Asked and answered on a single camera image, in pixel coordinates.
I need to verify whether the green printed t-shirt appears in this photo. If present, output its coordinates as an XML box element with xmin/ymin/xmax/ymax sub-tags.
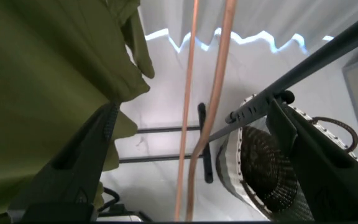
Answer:
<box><xmin>0</xmin><ymin>0</ymin><xmax>155</xmax><ymax>222</ymax></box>

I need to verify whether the white laundry basket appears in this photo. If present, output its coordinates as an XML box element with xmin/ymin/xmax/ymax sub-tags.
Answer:
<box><xmin>215</xmin><ymin>94</ymin><xmax>358</xmax><ymax>222</ymax></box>

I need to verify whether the pink clothes hanger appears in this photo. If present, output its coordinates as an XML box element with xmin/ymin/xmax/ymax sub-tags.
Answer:
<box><xmin>174</xmin><ymin>0</ymin><xmax>238</xmax><ymax>222</ymax></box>

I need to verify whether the black clothes rack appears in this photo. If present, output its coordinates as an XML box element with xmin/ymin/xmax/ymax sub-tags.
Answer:
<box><xmin>118</xmin><ymin>6</ymin><xmax>358</xmax><ymax>184</ymax></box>

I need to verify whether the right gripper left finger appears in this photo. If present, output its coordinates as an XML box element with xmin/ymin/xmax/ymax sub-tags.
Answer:
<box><xmin>7</xmin><ymin>101</ymin><xmax>120</xmax><ymax>222</ymax></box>

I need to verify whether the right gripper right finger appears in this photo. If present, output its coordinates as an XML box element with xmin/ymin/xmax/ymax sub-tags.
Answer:
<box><xmin>265</xmin><ymin>98</ymin><xmax>358</xmax><ymax>222</ymax></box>

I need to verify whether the white curtain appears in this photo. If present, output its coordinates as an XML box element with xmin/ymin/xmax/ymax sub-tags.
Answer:
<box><xmin>138</xmin><ymin>0</ymin><xmax>358</xmax><ymax>55</ymax></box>

